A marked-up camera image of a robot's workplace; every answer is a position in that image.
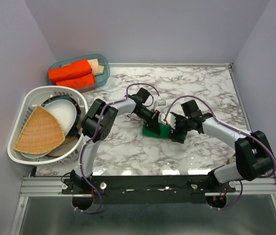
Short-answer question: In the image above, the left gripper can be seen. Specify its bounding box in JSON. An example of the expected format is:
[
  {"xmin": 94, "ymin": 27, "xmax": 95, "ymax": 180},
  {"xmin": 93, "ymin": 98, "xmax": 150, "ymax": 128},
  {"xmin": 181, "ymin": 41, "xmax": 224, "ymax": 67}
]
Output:
[{"xmin": 135, "ymin": 107, "xmax": 161, "ymax": 135}]

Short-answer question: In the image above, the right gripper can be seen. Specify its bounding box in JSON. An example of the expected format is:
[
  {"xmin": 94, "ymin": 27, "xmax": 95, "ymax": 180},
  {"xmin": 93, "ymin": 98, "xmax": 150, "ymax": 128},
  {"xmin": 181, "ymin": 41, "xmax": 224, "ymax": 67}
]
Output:
[{"xmin": 167, "ymin": 113, "xmax": 192, "ymax": 144}]

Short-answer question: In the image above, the green t-shirt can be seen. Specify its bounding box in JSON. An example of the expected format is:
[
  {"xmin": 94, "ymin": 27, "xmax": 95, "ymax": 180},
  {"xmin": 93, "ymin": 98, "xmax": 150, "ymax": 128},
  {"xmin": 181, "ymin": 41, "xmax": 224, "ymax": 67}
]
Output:
[{"xmin": 142, "ymin": 122, "xmax": 171, "ymax": 139}]

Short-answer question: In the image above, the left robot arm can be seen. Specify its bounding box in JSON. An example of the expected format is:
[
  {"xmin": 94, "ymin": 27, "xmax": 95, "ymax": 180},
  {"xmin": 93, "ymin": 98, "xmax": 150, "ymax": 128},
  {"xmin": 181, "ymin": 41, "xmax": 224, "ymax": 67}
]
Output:
[{"xmin": 69, "ymin": 88, "xmax": 161, "ymax": 193}]

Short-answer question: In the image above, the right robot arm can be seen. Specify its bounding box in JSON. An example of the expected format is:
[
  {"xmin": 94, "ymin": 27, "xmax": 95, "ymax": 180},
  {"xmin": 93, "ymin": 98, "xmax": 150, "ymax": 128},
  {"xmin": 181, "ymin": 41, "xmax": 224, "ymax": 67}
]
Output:
[{"xmin": 161, "ymin": 100, "xmax": 276, "ymax": 192}]

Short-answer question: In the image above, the small metal cup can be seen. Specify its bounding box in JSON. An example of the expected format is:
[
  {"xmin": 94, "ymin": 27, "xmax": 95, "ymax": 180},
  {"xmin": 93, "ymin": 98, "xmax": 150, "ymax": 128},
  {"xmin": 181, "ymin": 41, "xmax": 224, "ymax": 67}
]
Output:
[{"xmin": 226, "ymin": 158, "xmax": 236, "ymax": 165}]

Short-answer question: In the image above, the blue plastic bin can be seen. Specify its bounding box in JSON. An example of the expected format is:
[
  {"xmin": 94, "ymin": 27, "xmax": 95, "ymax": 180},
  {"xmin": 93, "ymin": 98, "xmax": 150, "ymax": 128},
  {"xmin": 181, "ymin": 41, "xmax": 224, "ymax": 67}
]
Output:
[{"xmin": 48, "ymin": 54, "xmax": 110, "ymax": 93}]

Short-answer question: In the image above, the rolled beige t-shirt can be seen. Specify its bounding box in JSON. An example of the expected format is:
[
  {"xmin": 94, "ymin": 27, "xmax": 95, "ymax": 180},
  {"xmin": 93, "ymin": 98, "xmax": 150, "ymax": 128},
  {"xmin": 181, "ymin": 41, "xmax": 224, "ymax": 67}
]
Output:
[{"xmin": 88, "ymin": 59, "xmax": 104, "ymax": 76}]

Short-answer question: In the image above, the lower rolled orange t-shirt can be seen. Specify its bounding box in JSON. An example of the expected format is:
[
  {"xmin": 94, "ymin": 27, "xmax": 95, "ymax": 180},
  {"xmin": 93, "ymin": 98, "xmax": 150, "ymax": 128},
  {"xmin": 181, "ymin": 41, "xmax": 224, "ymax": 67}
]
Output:
[{"xmin": 55, "ymin": 73, "xmax": 95, "ymax": 89}]

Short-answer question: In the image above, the rolled orange t-shirt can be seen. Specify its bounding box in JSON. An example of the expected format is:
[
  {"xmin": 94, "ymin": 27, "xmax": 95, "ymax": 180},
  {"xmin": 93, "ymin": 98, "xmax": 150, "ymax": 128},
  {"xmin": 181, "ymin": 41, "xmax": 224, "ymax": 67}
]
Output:
[
  {"xmin": 55, "ymin": 73, "xmax": 95, "ymax": 89},
  {"xmin": 48, "ymin": 59, "xmax": 92, "ymax": 83}
]

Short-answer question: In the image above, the dark teal plate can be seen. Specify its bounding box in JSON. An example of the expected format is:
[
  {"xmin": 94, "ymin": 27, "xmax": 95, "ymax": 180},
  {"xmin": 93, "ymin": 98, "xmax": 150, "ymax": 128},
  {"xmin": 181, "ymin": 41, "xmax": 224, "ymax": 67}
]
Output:
[{"xmin": 41, "ymin": 95, "xmax": 81, "ymax": 127}]

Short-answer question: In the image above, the beige plate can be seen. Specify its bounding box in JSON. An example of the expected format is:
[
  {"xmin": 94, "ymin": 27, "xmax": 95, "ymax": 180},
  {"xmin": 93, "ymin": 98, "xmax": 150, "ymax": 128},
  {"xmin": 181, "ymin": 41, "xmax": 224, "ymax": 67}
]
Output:
[{"xmin": 46, "ymin": 123, "xmax": 81, "ymax": 158}]

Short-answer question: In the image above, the white bowl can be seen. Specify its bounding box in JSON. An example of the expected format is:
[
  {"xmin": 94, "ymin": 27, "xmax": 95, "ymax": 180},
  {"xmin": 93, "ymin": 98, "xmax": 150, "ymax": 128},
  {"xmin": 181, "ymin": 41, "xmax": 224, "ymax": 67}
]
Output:
[{"xmin": 43, "ymin": 99, "xmax": 77, "ymax": 135}]

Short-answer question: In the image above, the upper rolled orange t-shirt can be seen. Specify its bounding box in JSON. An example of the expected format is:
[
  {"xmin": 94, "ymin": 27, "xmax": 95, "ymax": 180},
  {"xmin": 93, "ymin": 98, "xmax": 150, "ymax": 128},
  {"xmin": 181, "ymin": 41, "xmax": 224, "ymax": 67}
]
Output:
[{"xmin": 48, "ymin": 59, "xmax": 92, "ymax": 83}]

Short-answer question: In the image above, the wicker fan-shaped tray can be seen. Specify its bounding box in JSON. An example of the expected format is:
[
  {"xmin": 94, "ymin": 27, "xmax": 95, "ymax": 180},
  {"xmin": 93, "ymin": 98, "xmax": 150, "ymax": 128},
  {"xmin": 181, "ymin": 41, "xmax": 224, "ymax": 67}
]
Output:
[{"xmin": 13, "ymin": 106, "xmax": 65, "ymax": 155}]

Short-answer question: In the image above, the white plastic basket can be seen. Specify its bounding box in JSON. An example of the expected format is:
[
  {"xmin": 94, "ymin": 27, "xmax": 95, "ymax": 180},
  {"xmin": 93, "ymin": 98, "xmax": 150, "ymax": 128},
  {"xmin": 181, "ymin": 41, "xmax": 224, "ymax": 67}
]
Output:
[{"xmin": 7, "ymin": 86, "xmax": 88, "ymax": 167}]

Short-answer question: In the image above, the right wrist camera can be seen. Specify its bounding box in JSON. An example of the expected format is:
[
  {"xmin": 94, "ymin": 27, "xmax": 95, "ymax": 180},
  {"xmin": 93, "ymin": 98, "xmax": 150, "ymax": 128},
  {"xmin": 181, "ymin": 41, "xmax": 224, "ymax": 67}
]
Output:
[{"xmin": 161, "ymin": 112, "xmax": 182, "ymax": 130}]

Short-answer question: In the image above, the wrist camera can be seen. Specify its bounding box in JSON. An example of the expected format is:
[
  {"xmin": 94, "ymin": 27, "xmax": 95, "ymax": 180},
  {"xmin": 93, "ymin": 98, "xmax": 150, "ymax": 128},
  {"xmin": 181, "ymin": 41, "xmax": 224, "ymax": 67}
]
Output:
[
  {"xmin": 152, "ymin": 100, "xmax": 166, "ymax": 110},
  {"xmin": 161, "ymin": 112, "xmax": 182, "ymax": 130}
]

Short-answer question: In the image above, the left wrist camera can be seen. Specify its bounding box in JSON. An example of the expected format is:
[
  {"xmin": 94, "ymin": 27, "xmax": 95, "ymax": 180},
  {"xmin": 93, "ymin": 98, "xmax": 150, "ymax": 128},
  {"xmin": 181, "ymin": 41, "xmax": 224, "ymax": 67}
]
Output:
[{"xmin": 152, "ymin": 100, "xmax": 166, "ymax": 110}]

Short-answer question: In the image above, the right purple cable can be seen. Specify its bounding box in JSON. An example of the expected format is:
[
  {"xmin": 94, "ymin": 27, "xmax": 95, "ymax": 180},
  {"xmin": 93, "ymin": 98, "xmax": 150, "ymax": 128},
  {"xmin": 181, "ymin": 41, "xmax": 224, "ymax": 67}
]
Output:
[{"xmin": 163, "ymin": 95, "xmax": 276, "ymax": 211}]

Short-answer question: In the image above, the black mounting base plate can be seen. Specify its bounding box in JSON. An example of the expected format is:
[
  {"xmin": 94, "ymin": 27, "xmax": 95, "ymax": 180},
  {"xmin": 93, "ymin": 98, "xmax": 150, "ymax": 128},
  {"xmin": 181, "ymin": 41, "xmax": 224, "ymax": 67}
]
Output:
[{"xmin": 62, "ymin": 175, "xmax": 235, "ymax": 205}]

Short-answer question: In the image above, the aluminium rail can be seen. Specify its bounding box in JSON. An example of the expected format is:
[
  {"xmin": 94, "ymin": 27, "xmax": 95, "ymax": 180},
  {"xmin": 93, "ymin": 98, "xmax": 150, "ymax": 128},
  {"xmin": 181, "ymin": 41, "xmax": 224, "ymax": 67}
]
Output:
[{"xmin": 19, "ymin": 177, "xmax": 276, "ymax": 197}]

